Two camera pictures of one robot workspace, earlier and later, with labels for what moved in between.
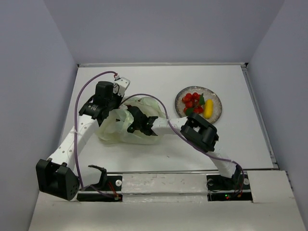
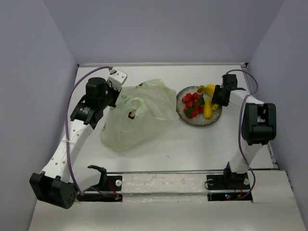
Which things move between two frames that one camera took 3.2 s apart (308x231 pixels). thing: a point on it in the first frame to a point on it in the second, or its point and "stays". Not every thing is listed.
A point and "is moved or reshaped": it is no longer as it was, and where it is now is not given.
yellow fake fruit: (208, 109) stays
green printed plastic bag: (113, 127) is moved or reshaped
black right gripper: (130, 131) to (216, 99)
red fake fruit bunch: (193, 103) stays
